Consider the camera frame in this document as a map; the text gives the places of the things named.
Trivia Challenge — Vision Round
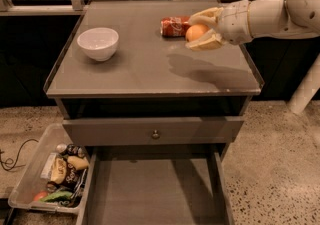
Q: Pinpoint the clear plastic storage bin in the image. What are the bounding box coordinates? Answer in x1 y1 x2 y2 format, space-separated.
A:
8 124 95 215

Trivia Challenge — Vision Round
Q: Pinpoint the open grey middle drawer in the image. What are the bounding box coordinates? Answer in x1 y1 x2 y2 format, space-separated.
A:
76 144 235 225

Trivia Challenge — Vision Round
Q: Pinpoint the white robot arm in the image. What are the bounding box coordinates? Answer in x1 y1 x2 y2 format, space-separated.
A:
186 0 320 51

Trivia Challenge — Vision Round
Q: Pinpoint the green snack packet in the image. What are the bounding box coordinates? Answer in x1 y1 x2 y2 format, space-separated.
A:
40 191 73 202

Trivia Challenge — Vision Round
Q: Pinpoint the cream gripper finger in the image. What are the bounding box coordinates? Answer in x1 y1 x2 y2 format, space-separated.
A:
186 29 225 51
188 7 224 27

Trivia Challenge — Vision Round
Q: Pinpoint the grey top drawer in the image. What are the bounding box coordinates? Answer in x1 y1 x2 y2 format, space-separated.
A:
63 116 244 146

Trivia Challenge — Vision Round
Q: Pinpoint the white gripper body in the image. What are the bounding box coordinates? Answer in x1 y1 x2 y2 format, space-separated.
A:
217 0 253 45

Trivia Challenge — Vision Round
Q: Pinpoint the grey drawer cabinet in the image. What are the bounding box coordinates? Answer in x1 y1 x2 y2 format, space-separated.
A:
43 0 265 225

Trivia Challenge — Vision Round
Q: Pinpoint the yellow chip bag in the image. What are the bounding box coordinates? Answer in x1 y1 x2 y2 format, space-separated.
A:
67 156 89 171

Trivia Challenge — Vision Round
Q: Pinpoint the orange fruit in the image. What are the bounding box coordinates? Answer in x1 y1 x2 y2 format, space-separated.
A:
185 24 209 42

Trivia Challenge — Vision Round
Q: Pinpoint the dark can in bin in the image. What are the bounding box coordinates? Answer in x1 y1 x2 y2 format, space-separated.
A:
56 143 85 158

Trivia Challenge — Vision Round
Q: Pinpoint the red cola can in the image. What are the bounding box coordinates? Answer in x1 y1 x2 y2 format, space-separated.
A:
160 16 190 37

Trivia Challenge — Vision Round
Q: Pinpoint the white post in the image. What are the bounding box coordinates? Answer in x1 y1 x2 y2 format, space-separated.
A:
288 54 320 114

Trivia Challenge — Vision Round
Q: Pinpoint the round brass drawer knob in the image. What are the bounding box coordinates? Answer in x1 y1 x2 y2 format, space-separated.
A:
151 130 160 140

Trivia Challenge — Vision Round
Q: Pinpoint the brown snack bag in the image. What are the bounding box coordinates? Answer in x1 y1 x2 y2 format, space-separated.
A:
49 159 80 191

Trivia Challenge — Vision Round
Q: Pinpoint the white ceramic bowl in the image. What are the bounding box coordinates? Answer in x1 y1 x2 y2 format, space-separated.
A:
77 27 119 61

